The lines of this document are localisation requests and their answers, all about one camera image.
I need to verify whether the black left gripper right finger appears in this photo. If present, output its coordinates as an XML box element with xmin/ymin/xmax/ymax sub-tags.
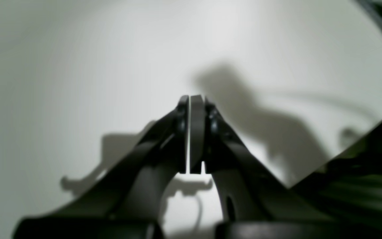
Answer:
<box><xmin>190</xmin><ymin>95</ymin><xmax>382</xmax><ymax>239</ymax></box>

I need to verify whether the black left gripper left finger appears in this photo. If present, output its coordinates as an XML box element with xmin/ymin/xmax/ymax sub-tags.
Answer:
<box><xmin>13</xmin><ymin>96</ymin><xmax>189</xmax><ymax>239</ymax></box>

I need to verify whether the aluminium frame rail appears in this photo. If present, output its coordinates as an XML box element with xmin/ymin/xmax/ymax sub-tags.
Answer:
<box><xmin>292</xmin><ymin>122</ymin><xmax>382</xmax><ymax>230</ymax></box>

